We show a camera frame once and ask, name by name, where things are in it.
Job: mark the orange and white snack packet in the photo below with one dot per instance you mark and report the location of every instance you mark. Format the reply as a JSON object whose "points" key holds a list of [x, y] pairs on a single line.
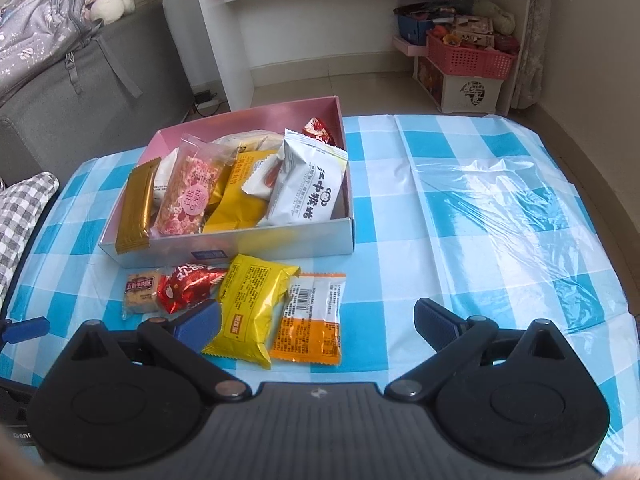
{"points": [[307, 330]]}

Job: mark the tall white snack packet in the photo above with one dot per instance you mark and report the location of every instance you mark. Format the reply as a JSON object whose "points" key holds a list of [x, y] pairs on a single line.
{"points": [[310, 185]]}

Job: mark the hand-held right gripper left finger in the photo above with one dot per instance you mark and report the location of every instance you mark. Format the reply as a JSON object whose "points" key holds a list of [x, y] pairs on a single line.
{"points": [[200, 321]]}

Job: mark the yellow barcode snack packet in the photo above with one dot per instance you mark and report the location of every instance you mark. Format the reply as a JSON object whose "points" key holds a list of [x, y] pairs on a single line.
{"points": [[255, 305]]}

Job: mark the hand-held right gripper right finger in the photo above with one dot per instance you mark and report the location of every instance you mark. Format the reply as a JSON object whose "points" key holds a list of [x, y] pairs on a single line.
{"points": [[435, 322]]}

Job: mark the white cut-out storage box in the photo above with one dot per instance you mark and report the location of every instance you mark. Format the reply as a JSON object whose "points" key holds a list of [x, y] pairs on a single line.
{"points": [[470, 95]]}

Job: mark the blue checked plastic tablecloth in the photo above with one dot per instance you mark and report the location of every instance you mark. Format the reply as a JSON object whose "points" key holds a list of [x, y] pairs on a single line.
{"points": [[475, 210]]}

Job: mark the patterned curtain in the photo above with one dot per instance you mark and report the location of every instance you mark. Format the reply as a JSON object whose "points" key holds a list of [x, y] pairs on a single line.
{"points": [[532, 35]]}

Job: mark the pink plastic tray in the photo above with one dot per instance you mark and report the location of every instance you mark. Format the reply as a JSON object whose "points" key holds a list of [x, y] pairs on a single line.
{"points": [[410, 47]]}

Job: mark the pink cardboard box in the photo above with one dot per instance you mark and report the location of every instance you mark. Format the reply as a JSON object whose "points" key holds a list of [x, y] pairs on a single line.
{"points": [[250, 246]]}

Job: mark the large pink plastic basket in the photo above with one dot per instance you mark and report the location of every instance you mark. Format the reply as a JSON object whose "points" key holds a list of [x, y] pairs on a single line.
{"points": [[470, 60]]}

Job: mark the white date snack packet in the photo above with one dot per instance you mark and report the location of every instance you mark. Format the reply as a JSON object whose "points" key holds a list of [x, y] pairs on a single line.
{"points": [[260, 185]]}

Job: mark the clear pink snack packet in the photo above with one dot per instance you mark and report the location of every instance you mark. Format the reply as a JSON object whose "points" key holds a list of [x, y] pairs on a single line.
{"points": [[190, 190]]}

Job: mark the beige plush toy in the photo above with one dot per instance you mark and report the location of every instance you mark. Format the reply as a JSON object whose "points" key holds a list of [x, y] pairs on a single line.
{"points": [[495, 17]]}

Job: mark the silver backpack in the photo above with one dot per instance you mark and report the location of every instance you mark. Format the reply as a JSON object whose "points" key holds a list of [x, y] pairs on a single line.
{"points": [[40, 35]]}

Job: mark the white shelf unit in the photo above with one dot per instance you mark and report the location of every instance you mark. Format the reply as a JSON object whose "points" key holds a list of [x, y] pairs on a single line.
{"points": [[325, 35]]}

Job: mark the gold foil snack packet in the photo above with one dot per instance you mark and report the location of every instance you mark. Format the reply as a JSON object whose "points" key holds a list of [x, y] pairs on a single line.
{"points": [[135, 210]]}

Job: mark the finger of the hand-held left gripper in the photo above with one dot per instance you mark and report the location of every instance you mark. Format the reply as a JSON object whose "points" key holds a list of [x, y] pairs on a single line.
{"points": [[27, 330]]}

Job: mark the white plush toy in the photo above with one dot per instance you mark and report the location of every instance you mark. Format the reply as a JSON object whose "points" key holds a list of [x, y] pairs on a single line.
{"points": [[112, 6]]}

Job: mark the round white snack packet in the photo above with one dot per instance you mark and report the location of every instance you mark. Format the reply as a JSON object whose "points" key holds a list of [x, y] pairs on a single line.
{"points": [[250, 139]]}

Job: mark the blue plastic basket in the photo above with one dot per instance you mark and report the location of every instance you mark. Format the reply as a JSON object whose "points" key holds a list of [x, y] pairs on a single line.
{"points": [[412, 27]]}

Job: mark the grey sofa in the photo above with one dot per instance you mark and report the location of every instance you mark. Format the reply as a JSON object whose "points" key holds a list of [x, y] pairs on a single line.
{"points": [[125, 95]]}

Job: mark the grey checked pillow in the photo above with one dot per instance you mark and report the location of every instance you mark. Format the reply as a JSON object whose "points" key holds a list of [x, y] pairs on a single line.
{"points": [[20, 230]]}

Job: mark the pile of assorted snack bags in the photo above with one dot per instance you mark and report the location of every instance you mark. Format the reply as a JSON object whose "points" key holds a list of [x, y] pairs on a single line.
{"points": [[470, 30]]}

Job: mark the small brown snack packet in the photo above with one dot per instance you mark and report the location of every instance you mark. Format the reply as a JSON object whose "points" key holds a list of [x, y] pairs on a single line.
{"points": [[142, 292]]}

